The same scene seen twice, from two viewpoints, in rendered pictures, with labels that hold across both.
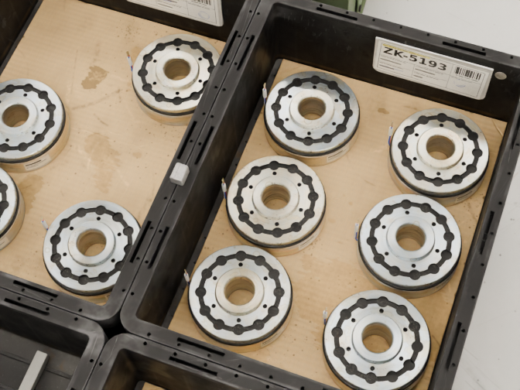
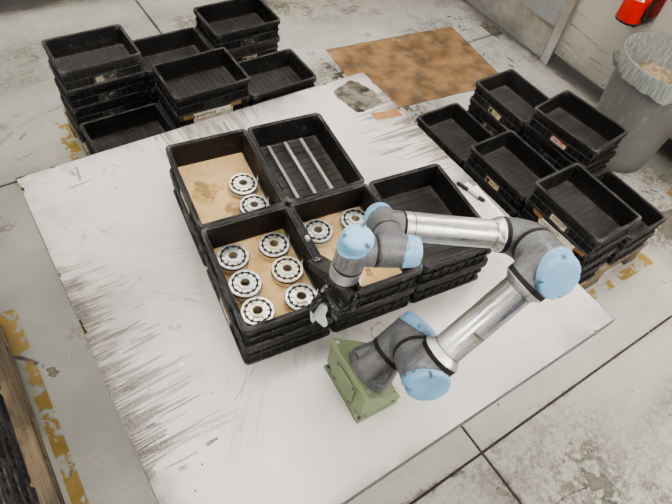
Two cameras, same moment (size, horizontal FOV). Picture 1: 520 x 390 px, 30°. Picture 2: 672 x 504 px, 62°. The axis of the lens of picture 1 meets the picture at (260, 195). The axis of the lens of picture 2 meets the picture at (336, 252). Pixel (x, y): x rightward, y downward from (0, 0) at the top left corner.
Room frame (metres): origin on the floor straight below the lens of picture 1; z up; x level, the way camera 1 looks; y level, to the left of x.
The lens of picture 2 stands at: (1.09, -0.83, 2.33)
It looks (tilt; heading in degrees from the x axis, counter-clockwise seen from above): 52 degrees down; 121
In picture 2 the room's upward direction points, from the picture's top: 10 degrees clockwise
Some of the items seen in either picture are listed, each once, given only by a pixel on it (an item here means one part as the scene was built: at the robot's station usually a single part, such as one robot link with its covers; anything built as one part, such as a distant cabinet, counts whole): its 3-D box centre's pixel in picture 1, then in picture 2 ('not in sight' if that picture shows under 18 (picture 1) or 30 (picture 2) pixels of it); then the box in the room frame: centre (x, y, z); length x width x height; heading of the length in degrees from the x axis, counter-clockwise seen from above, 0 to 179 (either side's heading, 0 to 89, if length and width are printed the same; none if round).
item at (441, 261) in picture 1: (410, 240); (245, 283); (0.38, -0.15, 0.86); 0.10 x 0.10 x 0.01
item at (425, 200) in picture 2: not in sight; (427, 223); (0.66, 0.46, 0.87); 0.40 x 0.30 x 0.11; 155
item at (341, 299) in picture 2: not in sight; (341, 290); (0.72, -0.15, 1.19); 0.09 x 0.08 x 0.12; 165
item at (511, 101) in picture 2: not in sight; (507, 118); (0.40, 1.97, 0.31); 0.40 x 0.30 x 0.34; 162
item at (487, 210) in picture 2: not in sight; (477, 215); (0.74, 0.79, 0.70); 0.33 x 0.23 x 0.01; 162
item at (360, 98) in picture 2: not in sight; (357, 94); (-0.06, 1.03, 0.71); 0.22 x 0.19 x 0.01; 162
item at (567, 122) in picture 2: not in sight; (562, 152); (0.79, 1.86, 0.37); 0.42 x 0.34 x 0.46; 162
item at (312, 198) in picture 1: (275, 200); (287, 269); (0.44, -0.02, 0.86); 0.10 x 0.10 x 0.01
